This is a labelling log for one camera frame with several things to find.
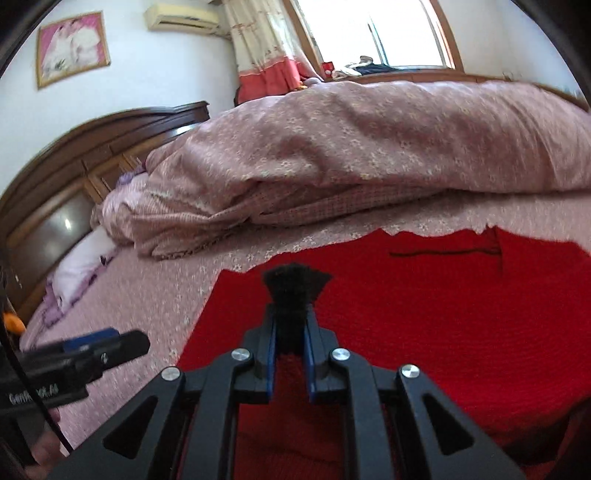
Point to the white cloth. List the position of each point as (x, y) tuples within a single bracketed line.
[(345, 72)]

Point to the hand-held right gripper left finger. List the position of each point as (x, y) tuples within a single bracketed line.
[(272, 350)]

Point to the small red box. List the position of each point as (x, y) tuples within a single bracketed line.
[(328, 69)]

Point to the wooden framed window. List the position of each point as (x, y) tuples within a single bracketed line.
[(401, 32)]

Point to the pink floral duvet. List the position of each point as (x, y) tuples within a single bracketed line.
[(346, 152)]

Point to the red knitted sweater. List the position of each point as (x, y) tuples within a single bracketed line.
[(415, 323)]

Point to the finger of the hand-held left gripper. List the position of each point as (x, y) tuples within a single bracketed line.
[(127, 346), (92, 339)]

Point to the dark wooden headboard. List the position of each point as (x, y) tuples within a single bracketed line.
[(55, 184)]

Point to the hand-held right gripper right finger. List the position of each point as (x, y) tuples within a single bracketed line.
[(308, 360)]

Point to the dark cloth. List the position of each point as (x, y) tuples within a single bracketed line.
[(374, 69)]

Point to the white pillow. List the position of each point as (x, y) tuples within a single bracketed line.
[(78, 272)]

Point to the orange object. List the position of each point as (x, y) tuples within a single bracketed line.
[(13, 323)]

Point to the purple plush toy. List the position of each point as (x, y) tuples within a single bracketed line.
[(310, 82)]

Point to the cream wall air conditioner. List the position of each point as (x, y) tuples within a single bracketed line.
[(180, 16)]

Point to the purple ruffled pillow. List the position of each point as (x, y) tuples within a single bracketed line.
[(129, 179)]

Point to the cream and red curtain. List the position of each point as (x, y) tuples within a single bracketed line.
[(258, 41)]

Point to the framed wall photo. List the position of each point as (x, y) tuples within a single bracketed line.
[(74, 46)]

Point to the person's left hand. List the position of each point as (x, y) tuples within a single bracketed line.
[(46, 443)]

